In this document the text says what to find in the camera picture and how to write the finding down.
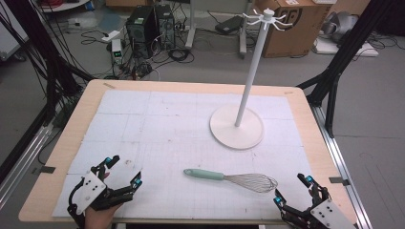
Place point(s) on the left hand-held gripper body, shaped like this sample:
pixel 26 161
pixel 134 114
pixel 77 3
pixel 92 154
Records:
pixel 90 191

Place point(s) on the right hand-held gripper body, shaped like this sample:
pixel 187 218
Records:
pixel 329 215

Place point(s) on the white hook stand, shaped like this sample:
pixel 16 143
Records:
pixel 236 137

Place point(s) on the person's left hand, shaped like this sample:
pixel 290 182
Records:
pixel 99 217

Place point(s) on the white grid mat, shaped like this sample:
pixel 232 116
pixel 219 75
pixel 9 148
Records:
pixel 159 143

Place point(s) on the white device with green display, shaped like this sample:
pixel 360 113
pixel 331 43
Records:
pixel 117 51

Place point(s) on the white power strip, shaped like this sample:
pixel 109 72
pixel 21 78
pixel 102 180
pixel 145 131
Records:
pixel 110 36

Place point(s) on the white flat board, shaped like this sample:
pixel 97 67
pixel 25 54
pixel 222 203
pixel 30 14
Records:
pixel 328 48

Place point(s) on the large black computer tower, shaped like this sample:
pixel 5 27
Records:
pixel 140 30

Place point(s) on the cardboard box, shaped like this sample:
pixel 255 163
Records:
pixel 296 39

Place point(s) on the slim black computer tower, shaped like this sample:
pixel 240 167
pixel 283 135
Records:
pixel 165 27

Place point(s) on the white desk leg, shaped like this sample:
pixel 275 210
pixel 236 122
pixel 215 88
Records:
pixel 243 43
pixel 191 27

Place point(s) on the white round tabletop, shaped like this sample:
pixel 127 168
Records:
pixel 65 7

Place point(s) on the grey rounded device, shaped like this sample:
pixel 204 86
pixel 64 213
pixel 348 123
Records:
pixel 340 24

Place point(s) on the flat black case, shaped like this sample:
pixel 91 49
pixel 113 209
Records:
pixel 229 24

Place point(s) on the grey metal bracket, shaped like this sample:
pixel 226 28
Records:
pixel 47 169
pixel 339 180

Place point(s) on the aluminium rail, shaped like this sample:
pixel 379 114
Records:
pixel 337 159
pixel 22 162

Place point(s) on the black metal frame stand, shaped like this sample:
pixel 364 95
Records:
pixel 347 47
pixel 47 54

